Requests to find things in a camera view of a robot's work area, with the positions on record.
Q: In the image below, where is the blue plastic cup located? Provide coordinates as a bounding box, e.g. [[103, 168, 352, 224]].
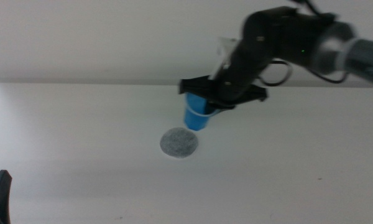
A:
[[183, 91, 221, 132]]

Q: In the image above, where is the round grey felt cup mat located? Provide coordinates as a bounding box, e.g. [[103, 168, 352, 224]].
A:
[[159, 127, 200, 159]]

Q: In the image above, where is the translucent white camera bracket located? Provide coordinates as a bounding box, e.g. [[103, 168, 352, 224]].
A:
[[208, 36, 239, 80]]

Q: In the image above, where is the black looped cable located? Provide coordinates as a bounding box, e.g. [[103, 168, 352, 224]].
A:
[[257, 60, 293, 88]]

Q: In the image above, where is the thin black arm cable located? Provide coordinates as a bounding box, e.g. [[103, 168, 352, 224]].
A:
[[306, 67, 349, 85]]

